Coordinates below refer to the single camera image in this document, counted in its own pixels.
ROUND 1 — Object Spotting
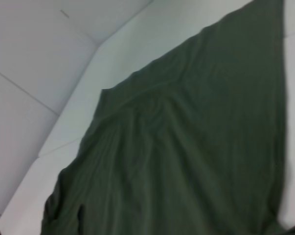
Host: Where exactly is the dark green FREE! t-shirt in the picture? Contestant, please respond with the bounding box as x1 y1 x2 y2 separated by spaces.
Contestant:
40 0 295 235

